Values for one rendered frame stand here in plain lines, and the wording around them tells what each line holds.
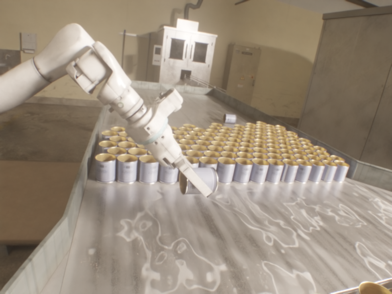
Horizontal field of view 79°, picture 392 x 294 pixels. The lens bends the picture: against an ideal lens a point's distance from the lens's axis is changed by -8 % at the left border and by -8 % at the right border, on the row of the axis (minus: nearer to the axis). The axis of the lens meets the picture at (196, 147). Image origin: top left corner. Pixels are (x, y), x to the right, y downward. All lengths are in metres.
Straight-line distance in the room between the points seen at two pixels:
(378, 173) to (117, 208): 1.13
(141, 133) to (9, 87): 0.28
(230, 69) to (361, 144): 4.32
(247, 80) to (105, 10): 3.89
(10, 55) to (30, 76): 6.62
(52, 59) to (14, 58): 6.63
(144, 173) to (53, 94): 6.26
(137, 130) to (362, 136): 3.01
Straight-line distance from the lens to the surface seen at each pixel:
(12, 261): 2.28
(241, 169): 0.96
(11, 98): 0.62
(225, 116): 1.90
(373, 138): 3.26
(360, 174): 1.38
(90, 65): 0.51
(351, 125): 3.45
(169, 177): 0.89
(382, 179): 1.40
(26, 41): 6.95
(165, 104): 0.54
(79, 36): 0.54
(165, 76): 5.35
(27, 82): 0.60
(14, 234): 2.30
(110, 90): 0.51
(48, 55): 0.57
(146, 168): 0.86
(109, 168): 0.86
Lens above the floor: 1.51
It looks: 19 degrees down
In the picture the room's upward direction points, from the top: 9 degrees clockwise
